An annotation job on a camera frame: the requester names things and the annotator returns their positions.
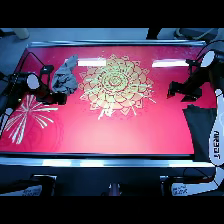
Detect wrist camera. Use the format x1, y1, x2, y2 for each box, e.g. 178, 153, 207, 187
39, 64, 55, 81
185, 58, 202, 75

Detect black cable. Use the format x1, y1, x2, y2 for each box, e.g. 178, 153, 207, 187
195, 39, 224, 62
27, 50, 47, 69

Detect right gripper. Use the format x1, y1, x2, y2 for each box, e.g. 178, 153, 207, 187
166, 80, 188, 100

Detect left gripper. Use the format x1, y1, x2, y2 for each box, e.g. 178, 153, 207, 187
49, 91, 69, 106

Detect grey T-shirt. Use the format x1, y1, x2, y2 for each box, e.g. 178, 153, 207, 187
50, 54, 80, 97

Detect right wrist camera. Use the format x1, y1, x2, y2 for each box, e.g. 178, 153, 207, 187
185, 58, 202, 75

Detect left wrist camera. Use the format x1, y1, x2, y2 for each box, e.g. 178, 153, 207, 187
39, 64, 55, 81

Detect dark grey garment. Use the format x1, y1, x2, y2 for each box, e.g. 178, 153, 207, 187
182, 104, 218, 163

